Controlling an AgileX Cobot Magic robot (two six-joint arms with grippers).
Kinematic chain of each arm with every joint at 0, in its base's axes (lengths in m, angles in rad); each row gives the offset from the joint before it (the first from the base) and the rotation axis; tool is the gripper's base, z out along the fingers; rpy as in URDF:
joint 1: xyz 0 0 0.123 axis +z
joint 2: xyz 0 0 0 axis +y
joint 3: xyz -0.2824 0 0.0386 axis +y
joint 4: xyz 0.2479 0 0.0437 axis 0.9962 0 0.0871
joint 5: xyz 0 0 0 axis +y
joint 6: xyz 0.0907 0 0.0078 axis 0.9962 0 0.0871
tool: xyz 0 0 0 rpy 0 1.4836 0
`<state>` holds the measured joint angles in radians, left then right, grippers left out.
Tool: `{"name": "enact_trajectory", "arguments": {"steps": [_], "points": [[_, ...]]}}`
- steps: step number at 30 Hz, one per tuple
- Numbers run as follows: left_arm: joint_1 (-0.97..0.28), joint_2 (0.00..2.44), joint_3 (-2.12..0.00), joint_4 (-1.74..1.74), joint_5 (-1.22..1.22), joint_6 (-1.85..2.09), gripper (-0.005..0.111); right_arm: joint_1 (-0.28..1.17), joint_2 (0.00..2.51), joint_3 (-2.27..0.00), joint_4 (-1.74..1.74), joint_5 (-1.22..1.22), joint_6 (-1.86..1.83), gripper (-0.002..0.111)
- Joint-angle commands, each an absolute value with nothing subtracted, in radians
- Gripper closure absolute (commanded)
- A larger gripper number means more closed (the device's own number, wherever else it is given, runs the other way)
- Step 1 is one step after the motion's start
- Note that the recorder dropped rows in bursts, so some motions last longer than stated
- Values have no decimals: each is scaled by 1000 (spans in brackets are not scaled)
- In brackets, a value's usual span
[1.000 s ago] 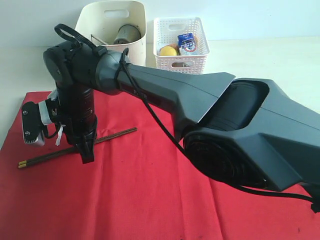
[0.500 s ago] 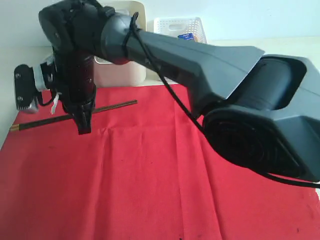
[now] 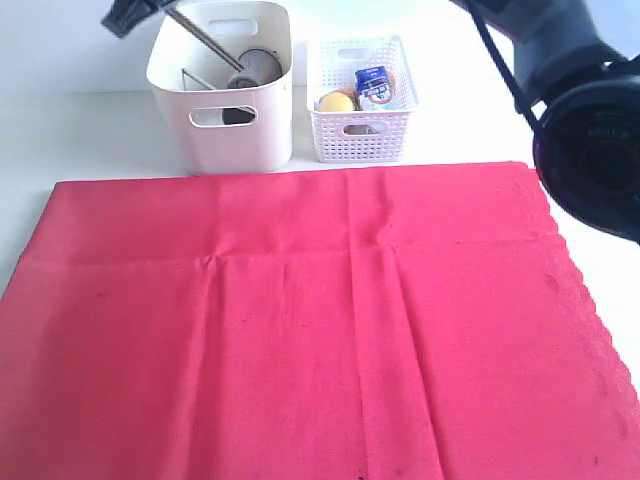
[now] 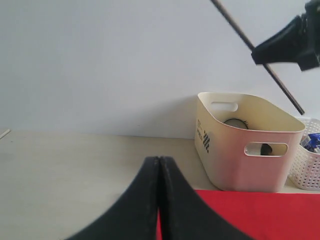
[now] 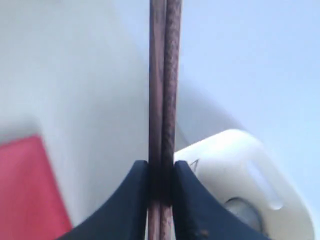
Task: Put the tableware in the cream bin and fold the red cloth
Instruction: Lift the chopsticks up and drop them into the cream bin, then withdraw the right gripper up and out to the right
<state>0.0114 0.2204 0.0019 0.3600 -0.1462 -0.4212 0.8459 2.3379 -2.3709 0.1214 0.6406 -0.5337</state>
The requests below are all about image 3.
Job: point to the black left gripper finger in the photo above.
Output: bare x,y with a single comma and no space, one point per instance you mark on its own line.
125,15

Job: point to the dark wooden chopstick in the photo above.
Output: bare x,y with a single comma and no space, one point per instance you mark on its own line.
212,42
205,40

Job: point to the silver table knife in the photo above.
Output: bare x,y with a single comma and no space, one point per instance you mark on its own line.
194,82

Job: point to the stainless steel cup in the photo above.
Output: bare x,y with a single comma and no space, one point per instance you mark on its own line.
259,67

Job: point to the yellow lemon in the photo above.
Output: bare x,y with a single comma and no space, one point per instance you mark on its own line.
336,101

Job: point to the red sausage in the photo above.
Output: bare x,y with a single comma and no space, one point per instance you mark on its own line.
356,130

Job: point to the blue white milk carton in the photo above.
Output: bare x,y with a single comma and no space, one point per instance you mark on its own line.
375,89

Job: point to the red table cloth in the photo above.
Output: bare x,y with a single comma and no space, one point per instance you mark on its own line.
421,322

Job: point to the white ceramic bowl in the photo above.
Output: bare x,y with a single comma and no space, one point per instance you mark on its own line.
207,117

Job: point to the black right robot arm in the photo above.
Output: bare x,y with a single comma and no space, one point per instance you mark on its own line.
572,68

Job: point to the cream plastic bin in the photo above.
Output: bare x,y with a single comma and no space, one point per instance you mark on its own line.
257,131

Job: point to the white perforated plastic basket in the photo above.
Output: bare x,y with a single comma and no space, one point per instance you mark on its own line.
331,65

